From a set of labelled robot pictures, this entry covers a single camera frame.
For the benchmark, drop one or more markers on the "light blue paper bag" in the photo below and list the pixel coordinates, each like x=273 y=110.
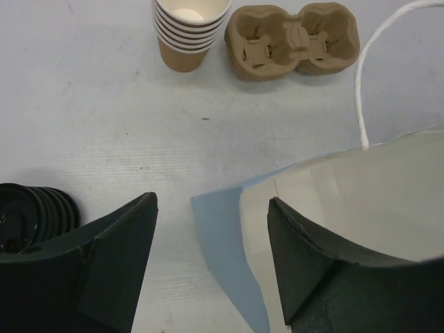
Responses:
x=387 y=198

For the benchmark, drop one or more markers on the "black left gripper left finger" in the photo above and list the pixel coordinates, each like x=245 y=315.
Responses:
x=87 y=280

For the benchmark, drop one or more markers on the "stack of black cup lids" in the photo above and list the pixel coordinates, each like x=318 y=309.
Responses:
x=32 y=215

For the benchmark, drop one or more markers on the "stack of brown paper cups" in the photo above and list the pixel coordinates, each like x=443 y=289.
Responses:
x=187 y=29

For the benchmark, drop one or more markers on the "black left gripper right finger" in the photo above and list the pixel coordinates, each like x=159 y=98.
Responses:
x=327 y=283

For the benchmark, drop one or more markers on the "brown pulp cup carrier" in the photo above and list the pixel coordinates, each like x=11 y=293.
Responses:
x=267 y=43

